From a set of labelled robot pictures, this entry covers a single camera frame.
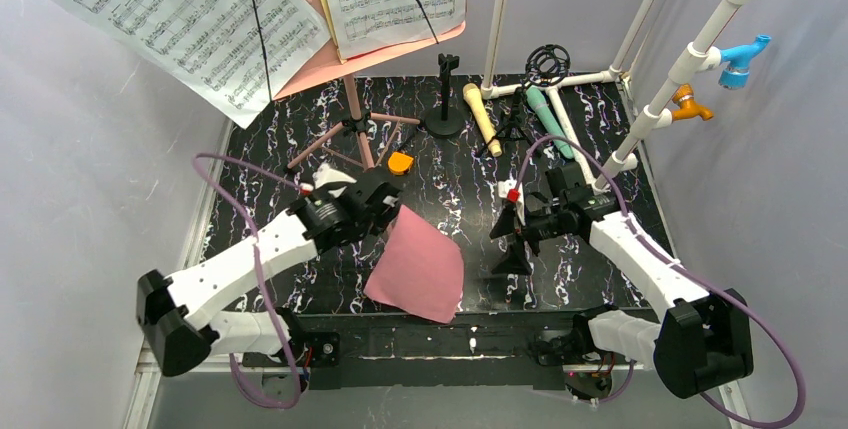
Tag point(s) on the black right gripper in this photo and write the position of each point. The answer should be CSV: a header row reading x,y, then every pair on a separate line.
x,y
514,228

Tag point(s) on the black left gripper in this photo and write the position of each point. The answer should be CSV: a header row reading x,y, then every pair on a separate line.
x,y
387,199

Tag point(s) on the pink sheet music page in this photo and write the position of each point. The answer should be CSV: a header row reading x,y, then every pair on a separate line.
x,y
420,272

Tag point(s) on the black microphone stand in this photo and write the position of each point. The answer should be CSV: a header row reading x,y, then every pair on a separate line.
x,y
445,121

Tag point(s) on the cream yellow microphone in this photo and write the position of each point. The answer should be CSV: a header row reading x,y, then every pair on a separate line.
x,y
472,96

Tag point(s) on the green microphone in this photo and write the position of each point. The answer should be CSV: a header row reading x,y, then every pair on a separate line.
x,y
538,104

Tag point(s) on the small black tripod stand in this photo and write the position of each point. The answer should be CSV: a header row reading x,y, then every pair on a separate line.
x,y
546,66

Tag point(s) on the pink music stand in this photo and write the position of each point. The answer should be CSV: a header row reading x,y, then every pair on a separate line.
x,y
326,65

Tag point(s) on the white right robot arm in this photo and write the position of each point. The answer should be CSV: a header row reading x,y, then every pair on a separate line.
x,y
698,341

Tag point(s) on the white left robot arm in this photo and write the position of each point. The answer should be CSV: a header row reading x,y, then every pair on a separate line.
x,y
184,315

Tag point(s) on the orange tape measure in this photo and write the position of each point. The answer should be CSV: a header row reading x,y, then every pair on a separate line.
x,y
399,163

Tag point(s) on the orange pipe fitting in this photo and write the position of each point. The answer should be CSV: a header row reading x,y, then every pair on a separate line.
x,y
687,106

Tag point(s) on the blue pipe fitting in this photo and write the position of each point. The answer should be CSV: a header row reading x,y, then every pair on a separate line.
x,y
737,61

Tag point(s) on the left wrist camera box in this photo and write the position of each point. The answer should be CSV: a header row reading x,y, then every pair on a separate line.
x,y
332,184

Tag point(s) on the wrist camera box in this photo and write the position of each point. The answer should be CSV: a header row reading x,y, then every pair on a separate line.
x,y
332,184
513,206

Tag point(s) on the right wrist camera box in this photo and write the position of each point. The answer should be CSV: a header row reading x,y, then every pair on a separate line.
x,y
513,206

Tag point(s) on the right robot arm base mount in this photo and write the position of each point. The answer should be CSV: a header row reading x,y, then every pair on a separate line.
x,y
610,373

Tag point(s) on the aluminium rail frame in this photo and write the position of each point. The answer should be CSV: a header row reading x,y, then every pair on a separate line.
x,y
449,331

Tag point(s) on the white PVC pipe frame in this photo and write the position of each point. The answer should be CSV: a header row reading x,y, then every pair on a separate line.
x,y
768,143

